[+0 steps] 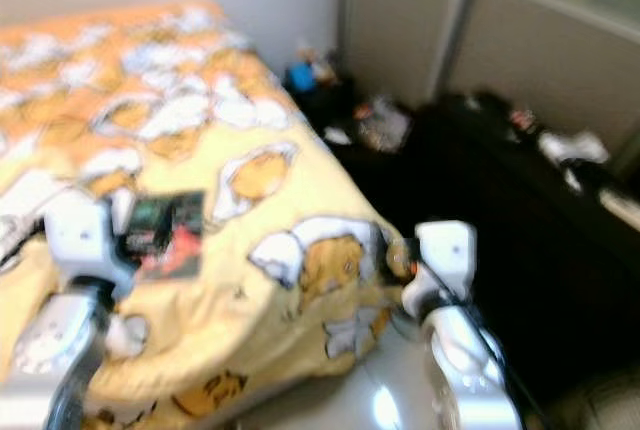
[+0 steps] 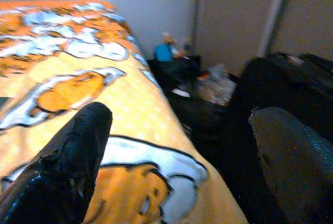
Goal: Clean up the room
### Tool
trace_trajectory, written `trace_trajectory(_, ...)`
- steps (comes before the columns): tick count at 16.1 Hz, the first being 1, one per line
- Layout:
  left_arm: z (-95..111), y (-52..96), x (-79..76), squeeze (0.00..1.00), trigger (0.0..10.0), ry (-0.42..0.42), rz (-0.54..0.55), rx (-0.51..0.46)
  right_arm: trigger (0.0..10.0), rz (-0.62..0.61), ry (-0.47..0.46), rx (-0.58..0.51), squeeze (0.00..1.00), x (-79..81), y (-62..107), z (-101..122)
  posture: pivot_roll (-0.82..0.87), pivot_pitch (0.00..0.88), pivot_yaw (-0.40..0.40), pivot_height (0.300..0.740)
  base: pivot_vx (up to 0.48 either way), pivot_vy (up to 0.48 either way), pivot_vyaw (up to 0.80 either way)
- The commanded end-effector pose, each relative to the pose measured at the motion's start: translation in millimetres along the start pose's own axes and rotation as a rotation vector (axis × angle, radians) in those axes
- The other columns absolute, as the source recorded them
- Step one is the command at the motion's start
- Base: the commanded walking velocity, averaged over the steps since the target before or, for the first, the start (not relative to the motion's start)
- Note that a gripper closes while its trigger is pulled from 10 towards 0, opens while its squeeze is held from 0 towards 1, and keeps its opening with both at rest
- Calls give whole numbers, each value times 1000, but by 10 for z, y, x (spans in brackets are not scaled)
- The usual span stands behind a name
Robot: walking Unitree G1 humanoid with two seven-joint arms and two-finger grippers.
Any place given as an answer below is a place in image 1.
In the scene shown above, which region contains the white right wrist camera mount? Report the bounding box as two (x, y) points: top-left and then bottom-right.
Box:
(400, 220), (478, 319)

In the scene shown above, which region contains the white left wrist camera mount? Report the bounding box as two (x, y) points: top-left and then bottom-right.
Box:
(45, 195), (136, 296)

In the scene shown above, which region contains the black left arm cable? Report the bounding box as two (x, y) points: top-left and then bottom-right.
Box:
(0, 218), (51, 263)

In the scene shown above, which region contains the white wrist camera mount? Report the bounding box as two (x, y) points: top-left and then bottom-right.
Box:
(45, 195), (136, 296)
(400, 220), (478, 319)

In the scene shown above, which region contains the yellow cartoon print blanket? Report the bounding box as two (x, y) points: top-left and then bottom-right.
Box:
(0, 0), (421, 430)

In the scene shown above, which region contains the grey panel cabinet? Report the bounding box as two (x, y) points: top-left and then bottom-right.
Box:
(340, 0), (640, 141)

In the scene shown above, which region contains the white luggage tag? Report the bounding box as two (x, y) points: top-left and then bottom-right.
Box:
(540, 130), (611, 167)

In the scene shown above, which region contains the small blue object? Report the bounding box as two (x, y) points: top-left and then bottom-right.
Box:
(285, 62), (316, 93)

